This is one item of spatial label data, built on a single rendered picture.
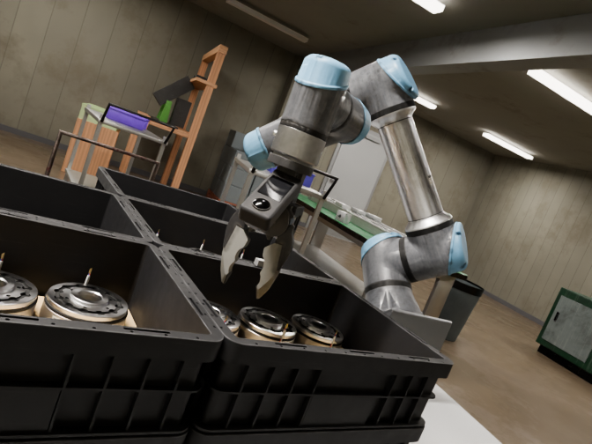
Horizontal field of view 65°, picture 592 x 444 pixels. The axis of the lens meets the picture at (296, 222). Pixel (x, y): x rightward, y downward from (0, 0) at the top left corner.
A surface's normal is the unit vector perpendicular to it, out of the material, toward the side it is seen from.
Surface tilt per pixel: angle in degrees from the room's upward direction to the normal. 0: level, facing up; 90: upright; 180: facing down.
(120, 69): 90
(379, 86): 102
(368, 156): 90
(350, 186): 90
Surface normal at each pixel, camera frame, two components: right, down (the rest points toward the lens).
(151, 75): 0.36, 0.26
